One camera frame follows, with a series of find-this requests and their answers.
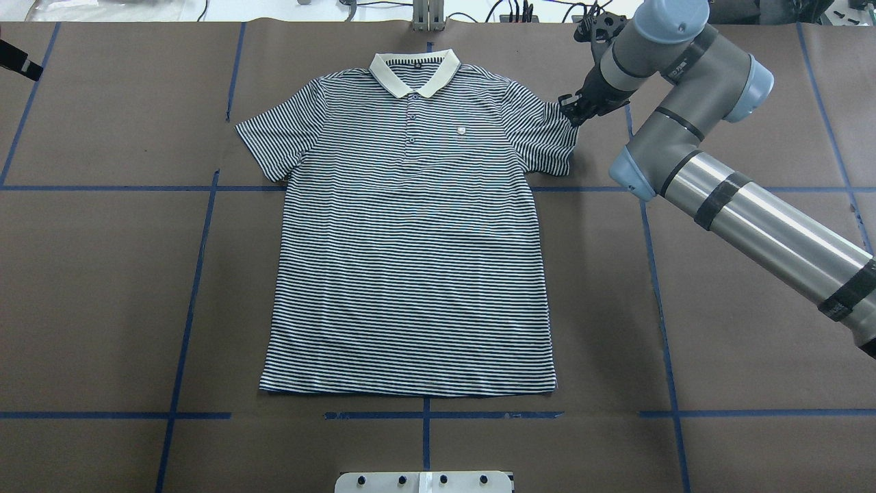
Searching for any navy white striped polo shirt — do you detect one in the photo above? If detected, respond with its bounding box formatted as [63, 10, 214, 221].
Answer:
[235, 49, 578, 399]

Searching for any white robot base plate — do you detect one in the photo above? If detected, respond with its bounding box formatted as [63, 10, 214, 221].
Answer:
[334, 470, 515, 492]

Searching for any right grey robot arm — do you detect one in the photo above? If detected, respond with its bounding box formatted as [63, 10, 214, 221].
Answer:
[558, 1, 875, 357]

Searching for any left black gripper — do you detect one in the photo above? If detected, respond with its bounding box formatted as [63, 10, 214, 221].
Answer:
[0, 40, 44, 81]

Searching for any aluminium frame post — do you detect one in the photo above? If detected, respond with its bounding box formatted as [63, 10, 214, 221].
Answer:
[411, 0, 446, 32]

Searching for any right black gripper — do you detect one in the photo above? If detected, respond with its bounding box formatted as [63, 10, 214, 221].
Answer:
[558, 66, 631, 126]

